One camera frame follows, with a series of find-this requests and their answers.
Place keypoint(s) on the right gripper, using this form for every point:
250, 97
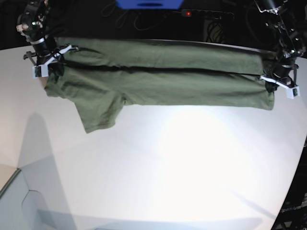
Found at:
48, 55

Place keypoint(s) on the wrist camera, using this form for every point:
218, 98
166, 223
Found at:
40, 71
291, 93

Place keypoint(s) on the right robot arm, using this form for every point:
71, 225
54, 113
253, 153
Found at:
33, 22

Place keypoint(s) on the olive green t-shirt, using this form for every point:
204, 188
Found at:
103, 76

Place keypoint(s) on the blue box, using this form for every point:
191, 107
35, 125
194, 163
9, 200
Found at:
149, 4

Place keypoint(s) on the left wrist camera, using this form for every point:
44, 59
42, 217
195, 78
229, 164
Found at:
291, 93

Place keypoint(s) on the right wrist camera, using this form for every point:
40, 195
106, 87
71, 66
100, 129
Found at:
40, 71

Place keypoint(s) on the black power strip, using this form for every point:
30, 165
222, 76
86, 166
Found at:
208, 15

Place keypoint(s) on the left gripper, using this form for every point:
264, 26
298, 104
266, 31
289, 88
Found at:
280, 75

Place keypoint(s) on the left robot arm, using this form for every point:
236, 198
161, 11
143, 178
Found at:
290, 44

